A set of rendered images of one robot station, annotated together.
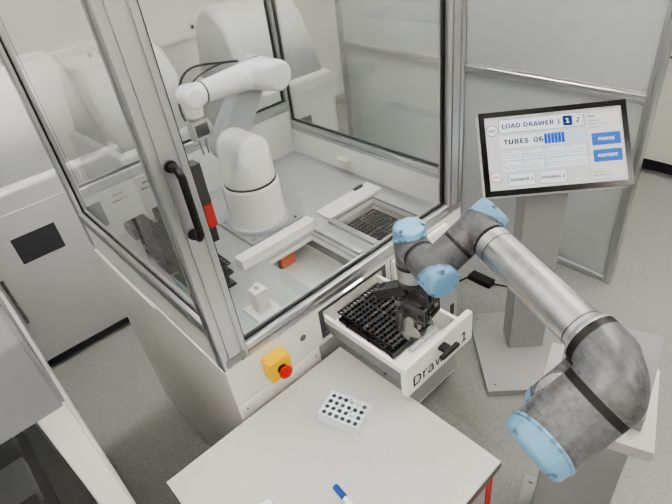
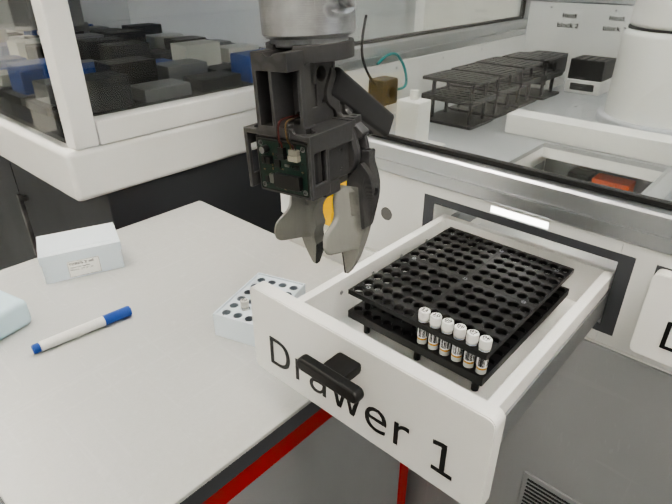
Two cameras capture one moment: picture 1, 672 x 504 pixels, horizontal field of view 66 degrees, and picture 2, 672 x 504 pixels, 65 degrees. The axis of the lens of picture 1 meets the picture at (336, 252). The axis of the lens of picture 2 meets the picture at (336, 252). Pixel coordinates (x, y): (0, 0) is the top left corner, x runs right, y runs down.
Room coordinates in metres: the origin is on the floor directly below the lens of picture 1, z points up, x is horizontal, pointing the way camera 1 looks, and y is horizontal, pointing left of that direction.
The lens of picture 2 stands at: (0.87, -0.62, 1.23)
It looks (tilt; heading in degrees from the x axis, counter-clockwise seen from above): 29 degrees down; 80
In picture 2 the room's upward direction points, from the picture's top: straight up
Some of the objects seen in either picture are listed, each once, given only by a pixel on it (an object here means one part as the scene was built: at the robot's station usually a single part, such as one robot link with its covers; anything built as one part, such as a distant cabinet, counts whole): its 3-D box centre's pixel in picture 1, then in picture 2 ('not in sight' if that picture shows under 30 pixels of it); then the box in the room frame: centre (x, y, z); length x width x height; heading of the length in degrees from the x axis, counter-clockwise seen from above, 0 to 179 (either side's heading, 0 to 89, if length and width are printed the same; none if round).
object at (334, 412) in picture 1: (344, 412); (261, 308); (0.88, 0.04, 0.78); 0.12 x 0.08 x 0.04; 56
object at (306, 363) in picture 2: (446, 348); (337, 371); (0.94, -0.26, 0.91); 0.07 x 0.04 x 0.01; 128
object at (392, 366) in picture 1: (382, 319); (465, 301); (1.13, -0.11, 0.86); 0.40 x 0.26 x 0.06; 38
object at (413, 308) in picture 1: (416, 296); (308, 118); (0.93, -0.18, 1.12); 0.09 x 0.08 x 0.12; 44
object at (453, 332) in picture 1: (438, 351); (356, 382); (0.96, -0.24, 0.87); 0.29 x 0.02 x 0.11; 128
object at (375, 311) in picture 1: (384, 320); (462, 300); (1.12, -0.12, 0.87); 0.22 x 0.18 x 0.06; 38
